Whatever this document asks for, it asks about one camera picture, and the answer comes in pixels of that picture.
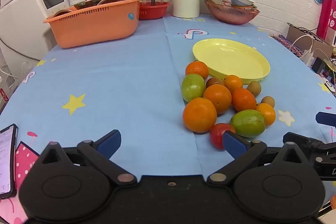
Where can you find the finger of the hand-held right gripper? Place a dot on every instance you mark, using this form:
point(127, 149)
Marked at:
point(302, 138)
point(325, 119)

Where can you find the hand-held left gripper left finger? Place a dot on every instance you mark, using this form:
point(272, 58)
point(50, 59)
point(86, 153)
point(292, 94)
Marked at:
point(110, 141)

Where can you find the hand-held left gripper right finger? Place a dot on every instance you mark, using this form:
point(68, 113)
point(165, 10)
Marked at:
point(234, 143)

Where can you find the red tomato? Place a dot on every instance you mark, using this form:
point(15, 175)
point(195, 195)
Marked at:
point(217, 134)

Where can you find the oval green tomato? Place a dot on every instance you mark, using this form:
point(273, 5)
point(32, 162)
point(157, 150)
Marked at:
point(247, 123)

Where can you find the yellow-orange mandarin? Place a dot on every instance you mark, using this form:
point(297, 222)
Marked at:
point(267, 114)

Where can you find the large orange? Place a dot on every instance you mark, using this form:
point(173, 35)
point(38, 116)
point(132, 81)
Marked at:
point(200, 115)

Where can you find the small brown kiwi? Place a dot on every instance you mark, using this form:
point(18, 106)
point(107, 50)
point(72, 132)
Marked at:
point(267, 101)

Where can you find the mandarin orange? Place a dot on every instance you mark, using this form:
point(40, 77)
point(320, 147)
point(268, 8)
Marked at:
point(197, 70)
point(233, 83)

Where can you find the red-brown tomato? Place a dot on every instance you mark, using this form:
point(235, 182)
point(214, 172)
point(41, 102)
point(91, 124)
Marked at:
point(214, 81)

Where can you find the round green tomato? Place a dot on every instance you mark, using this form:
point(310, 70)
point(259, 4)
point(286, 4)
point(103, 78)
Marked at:
point(193, 87)

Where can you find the yellow plastic plate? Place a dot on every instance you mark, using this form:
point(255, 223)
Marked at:
point(231, 58)

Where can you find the white charger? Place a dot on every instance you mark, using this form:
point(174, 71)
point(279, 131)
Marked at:
point(307, 57)

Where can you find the blue star-print tablecloth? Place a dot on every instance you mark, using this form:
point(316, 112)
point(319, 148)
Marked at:
point(118, 74)

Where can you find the cardboard box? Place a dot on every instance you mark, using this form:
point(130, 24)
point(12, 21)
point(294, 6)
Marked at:
point(296, 35)

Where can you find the pink dotted cloth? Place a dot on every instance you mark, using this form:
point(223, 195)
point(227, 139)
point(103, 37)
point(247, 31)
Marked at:
point(23, 161)

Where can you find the pink gift bag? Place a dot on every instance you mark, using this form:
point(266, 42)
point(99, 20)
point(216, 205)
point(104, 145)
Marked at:
point(328, 16)

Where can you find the black smartphone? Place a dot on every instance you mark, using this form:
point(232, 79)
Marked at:
point(7, 161)

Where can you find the orange plastic basket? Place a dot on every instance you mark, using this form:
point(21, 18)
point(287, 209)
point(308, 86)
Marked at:
point(97, 24)

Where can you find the pink glass bowl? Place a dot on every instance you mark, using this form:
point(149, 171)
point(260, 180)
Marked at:
point(232, 15)

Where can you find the red plastic basket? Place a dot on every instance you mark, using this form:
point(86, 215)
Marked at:
point(153, 11)

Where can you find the small steel bowl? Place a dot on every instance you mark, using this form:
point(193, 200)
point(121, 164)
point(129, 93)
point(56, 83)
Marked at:
point(62, 13)

